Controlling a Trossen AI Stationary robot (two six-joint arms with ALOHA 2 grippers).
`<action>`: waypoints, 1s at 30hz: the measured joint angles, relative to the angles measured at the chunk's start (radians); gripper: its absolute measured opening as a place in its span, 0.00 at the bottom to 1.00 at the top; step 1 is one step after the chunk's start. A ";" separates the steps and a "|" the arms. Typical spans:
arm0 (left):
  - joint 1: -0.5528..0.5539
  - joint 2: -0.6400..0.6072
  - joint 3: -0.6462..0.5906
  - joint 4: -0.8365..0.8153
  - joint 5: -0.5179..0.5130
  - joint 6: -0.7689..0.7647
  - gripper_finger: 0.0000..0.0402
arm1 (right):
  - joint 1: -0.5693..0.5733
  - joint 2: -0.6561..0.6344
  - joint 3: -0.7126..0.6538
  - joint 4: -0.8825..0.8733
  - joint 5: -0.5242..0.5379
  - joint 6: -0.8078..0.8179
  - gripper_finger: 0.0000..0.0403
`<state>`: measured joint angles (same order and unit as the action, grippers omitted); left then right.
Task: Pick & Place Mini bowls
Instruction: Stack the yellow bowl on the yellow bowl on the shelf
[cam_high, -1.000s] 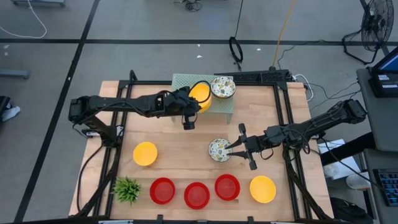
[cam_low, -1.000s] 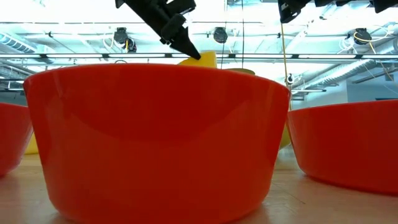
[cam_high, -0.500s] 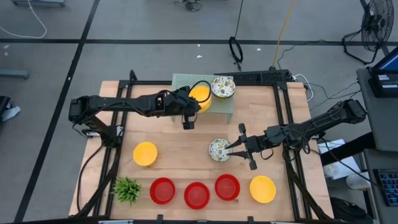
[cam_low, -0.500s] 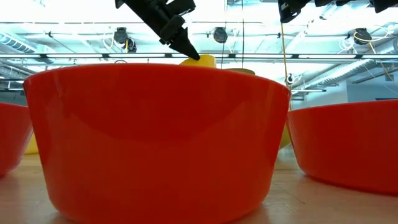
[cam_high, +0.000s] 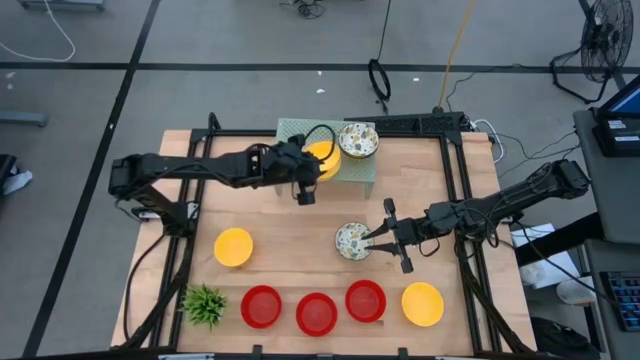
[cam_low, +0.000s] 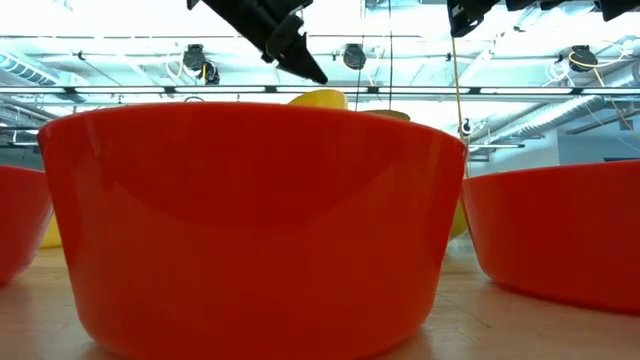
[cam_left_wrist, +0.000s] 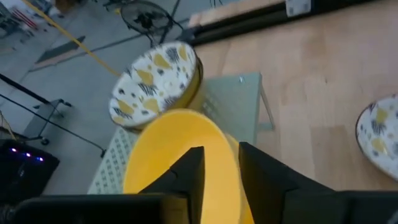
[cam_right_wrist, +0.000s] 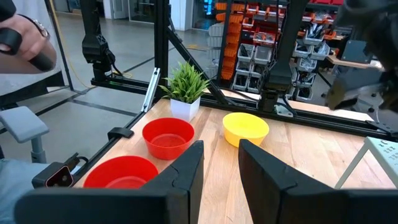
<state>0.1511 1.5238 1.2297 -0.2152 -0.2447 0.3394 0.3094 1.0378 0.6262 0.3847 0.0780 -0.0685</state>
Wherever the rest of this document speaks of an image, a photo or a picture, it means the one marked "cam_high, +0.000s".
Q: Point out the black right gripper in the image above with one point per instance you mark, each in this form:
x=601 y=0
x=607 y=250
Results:
x=407 y=231

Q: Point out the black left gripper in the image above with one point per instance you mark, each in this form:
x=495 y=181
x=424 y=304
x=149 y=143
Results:
x=290 y=162

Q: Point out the speckled ceramic mini bowl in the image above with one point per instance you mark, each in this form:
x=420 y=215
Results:
x=347 y=241
x=358 y=141

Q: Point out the red plastic mini bowl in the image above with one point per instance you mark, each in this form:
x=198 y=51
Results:
x=365 y=301
x=261 y=307
x=316 y=314

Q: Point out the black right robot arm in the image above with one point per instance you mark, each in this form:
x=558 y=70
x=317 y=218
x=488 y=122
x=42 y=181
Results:
x=500 y=202

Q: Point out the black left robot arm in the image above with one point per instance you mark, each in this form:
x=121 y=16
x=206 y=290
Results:
x=200 y=167

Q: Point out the green perforated metal shelf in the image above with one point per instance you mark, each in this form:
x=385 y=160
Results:
x=357 y=170

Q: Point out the black perforated control box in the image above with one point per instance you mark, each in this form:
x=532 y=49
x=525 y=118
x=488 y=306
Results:
x=420 y=121

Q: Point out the black table edge clamp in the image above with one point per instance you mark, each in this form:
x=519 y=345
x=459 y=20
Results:
x=401 y=353
x=257 y=351

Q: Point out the white paper sheets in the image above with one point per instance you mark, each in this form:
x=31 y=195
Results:
x=542 y=260

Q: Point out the small green potted plant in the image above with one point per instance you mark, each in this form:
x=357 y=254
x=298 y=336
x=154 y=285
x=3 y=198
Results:
x=203 y=306

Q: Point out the black bag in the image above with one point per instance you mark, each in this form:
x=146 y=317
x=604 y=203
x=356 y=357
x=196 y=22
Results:
x=562 y=340

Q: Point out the grey desk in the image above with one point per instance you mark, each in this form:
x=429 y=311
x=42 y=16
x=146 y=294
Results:
x=615 y=200

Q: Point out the black backlit keyboard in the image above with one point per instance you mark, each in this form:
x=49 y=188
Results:
x=625 y=300

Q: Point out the black labelled device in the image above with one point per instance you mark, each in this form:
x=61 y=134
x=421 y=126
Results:
x=617 y=135

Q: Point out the dark computer monitor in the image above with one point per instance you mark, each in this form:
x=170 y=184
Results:
x=625 y=100

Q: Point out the grey furniture foot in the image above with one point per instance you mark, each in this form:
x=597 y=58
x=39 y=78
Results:
x=22 y=119

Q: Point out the white shoe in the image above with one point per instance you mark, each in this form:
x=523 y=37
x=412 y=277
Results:
x=17 y=181

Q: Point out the black floor fan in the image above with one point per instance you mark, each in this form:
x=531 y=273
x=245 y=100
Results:
x=607 y=40

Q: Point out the black aluminium table frame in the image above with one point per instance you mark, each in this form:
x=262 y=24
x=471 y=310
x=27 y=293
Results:
x=235 y=132

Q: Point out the silver frame bracket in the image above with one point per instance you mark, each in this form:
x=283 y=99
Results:
x=187 y=356

